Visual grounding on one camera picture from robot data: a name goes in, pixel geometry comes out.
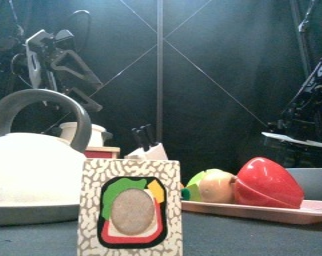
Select pink tray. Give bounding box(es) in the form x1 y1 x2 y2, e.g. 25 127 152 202
180 199 322 225

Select grey vertical frame pole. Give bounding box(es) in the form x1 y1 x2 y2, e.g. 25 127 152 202
156 0 164 135

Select sandwich print cardboard box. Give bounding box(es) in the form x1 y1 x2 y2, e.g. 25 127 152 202
75 158 184 256

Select toy onion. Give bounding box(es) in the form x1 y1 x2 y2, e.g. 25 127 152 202
197 169 238 205

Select small cream pot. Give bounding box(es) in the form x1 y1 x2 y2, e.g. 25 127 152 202
58 121 113 148

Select white knife block black knives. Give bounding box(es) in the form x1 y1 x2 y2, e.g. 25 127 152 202
124 124 169 161

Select red wooden box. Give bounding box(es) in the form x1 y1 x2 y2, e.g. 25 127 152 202
84 146 122 160

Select white kettle grey handle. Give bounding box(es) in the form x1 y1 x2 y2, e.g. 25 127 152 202
0 88 93 227

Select grey blue pan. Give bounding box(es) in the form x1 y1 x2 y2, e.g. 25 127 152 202
285 167 322 201

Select red toy bell pepper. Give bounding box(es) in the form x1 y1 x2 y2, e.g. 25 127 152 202
232 156 305 210

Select slanted metal frame strut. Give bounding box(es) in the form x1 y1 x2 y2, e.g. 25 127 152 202
289 0 313 78

